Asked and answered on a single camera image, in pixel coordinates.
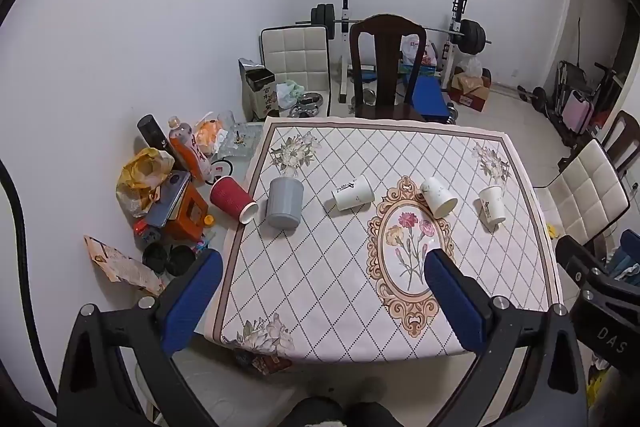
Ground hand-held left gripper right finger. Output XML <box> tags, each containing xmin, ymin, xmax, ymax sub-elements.
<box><xmin>424</xmin><ymin>248</ymin><xmax>587</xmax><ymax>427</ymax></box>

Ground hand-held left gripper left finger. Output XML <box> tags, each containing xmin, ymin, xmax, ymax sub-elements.
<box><xmin>57</xmin><ymin>249</ymin><xmax>224</xmax><ymax>427</ymax></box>

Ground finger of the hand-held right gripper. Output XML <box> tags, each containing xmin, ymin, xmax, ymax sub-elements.
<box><xmin>555</xmin><ymin>234</ymin><xmax>618</xmax><ymax>303</ymax></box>

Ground white paper cup black print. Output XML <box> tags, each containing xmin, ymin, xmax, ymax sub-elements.
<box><xmin>331</xmin><ymin>175</ymin><xmax>375</xmax><ymax>212</ymax></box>
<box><xmin>478</xmin><ymin>186</ymin><xmax>507</xmax><ymax>226</ymax></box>

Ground white speckled paper cup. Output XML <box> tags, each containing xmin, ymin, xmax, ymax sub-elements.
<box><xmin>419</xmin><ymin>177</ymin><xmax>458</xmax><ymax>219</ymax></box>

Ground red ribbed paper cup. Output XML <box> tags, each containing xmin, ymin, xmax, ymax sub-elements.
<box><xmin>209</xmin><ymin>176</ymin><xmax>259</xmax><ymax>225</ymax></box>

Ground grey plastic cup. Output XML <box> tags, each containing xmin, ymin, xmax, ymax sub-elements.
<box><xmin>265</xmin><ymin>177</ymin><xmax>305</xmax><ymax>229</ymax></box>

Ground black round lid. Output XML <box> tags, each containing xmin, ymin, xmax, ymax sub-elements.
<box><xmin>142</xmin><ymin>242</ymin><xmax>168</xmax><ymax>270</ymax></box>
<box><xmin>167</xmin><ymin>246</ymin><xmax>197</xmax><ymax>275</ymax></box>

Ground blue cloth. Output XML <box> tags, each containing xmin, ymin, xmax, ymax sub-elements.
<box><xmin>607</xmin><ymin>229</ymin><xmax>640</xmax><ymax>283</ymax></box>

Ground white padded chair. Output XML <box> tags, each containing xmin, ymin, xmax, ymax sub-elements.
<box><xmin>259</xmin><ymin>26</ymin><xmax>332</xmax><ymax>118</ymax></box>
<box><xmin>532</xmin><ymin>138</ymin><xmax>631</xmax><ymax>253</ymax></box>

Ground brown printed leaflet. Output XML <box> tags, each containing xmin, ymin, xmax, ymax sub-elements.
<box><xmin>84</xmin><ymin>235</ymin><xmax>166</xmax><ymax>297</ymax></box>

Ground orange box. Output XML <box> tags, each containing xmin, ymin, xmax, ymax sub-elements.
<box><xmin>162</xmin><ymin>182</ymin><xmax>210</xmax><ymax>240</ymax></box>

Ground grey-blue tablet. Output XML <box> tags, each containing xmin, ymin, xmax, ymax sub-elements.
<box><xmin>145</xmin><ymin>171</ymin><xmax>193</xmax><ymax>228</ymax></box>

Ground floral patterned tablecloth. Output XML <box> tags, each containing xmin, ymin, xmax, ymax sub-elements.
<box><xmin>212</xmin><ymin>116</ymin><xmax>563</xmax><ymax>364</ymax></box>

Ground dark wooden chair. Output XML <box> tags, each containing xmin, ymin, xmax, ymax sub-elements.
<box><xmin>600</xmin><ymin>110</ymin><xmax>640</xmax><ymax>172</ymax></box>
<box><xmin>348</xmin><ymin>14</ymin><xmax>428</xmax><ymax>124</ymax></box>

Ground yellow plastic bag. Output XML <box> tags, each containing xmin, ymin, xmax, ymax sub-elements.
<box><xmin>116</xmin><ymin>148</ymin><xmax>175</xmax><ymax>218</ymax></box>

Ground pink suitcase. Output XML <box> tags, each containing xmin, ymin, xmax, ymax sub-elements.
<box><xmin>562</xmin><ymin>90</ymin><xmax>596</xmax><ymax>132</ymax></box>

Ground orange drink bottle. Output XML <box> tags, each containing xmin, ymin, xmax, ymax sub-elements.
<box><xmin>167</xmin><ymin>117</ymin><xmax>213</xmax><ymax>180</ymax></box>

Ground glass ashtray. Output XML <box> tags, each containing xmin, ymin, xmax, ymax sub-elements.
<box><xmin>220</xmin><ymin>123</ymin><xmax>261</xmax><ymax>160</ymax></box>

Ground short black dumbbell bar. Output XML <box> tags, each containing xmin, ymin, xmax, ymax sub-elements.
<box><xmin>517</xmin><ymin>84</ymin><xmax>548</xmax><ymax>112</ymax></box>

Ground clear bag of oranges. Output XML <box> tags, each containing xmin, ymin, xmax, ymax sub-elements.
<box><xmin>192</xmin><ymin>111</ymin><xmax>236</xmax><ymax>158</ymax></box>

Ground black bottle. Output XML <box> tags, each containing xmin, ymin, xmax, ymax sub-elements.
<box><xmin>137</xmin><ymin>114</ymin><xmax>176</xmax><ymax>160</ymax></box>

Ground black folded cart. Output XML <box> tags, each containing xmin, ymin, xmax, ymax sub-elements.
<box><xmin>550</xmin><ymin>59</ymin><xmax>626</xmax><ymax>142</ymax></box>

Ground cardboard box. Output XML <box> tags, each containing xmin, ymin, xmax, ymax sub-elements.
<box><xmin>447</xmin><ymin>74</ymin><xmax>493</xmax><ymax>112</ymax></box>

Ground blue weight bench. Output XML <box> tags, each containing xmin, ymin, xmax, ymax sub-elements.
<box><xmin>410</xmin><ymin>74</ymin><xmax>448</xmax><ymax>120</ymax></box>

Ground beige and black printed box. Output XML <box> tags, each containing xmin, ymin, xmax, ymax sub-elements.
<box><xmin>243</xmin><ymin>67</ymin><xmax>278</xmax><ymax>122</ymax></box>

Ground white plastic bag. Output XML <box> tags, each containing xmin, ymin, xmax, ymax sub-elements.
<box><xmin>460</xmin><ymin>56</ymin><xmax>483</xmax><ymax>80</ymax></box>

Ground metal bowls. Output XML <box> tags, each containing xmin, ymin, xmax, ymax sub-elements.
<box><xmin>291</xmin><ymin>92</ymin><xmax>323</xmax><ymax>118</ymax></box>

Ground pale green plastic bag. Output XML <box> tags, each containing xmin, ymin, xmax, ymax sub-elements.
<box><xmin>276</xmin><ymin>81</ymin><xmax>306</xmax><ymax>108</ymax></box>

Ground barbell with black plates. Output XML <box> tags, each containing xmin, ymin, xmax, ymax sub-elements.
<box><xmin>295</xmin><ymin>4</ymin><xmax>493</xmax><ymax>55</ymax></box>

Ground white bag red print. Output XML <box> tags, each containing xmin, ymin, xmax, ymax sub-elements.
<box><xmin>400</xmin><ymin>32</ymin><xmax>438</xmax><ymax>68</ymax></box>

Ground white squat rack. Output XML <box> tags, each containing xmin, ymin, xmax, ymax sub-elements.
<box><xmin>335</xmin><ymin>0</ymin><xmax>468</xmax><ymax>105</ymax></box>

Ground black cable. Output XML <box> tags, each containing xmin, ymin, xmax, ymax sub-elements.
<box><xmin>0</xmin><ymin>159</ymin><xmax>58</xmax><ymax>427</ymax></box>

